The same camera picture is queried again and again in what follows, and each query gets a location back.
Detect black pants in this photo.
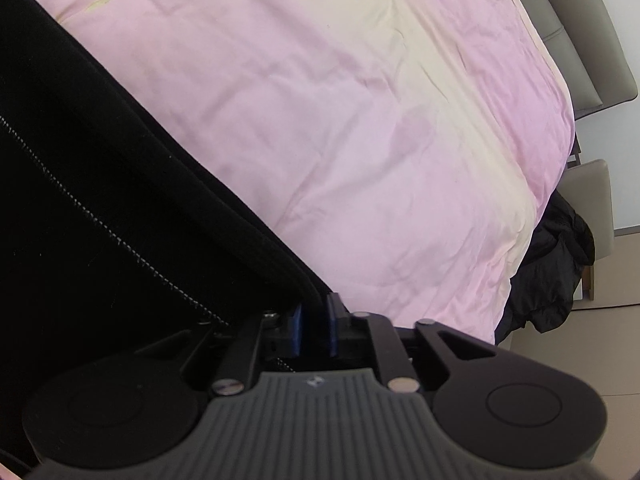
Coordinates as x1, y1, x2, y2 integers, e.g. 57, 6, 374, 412
1, 0, 330, 474

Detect black clothes pile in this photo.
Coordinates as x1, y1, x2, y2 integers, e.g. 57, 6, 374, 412
495, 192, 596, 344

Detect pink floral bed duvet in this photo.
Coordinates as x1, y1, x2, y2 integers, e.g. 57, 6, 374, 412
37, 0, 575, 341

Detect beige chair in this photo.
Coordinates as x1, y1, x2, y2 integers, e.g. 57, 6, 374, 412
556, 158, 615, 302

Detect grey upholstered headboard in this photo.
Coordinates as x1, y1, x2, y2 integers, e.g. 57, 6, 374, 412
522, 0, 639, 123

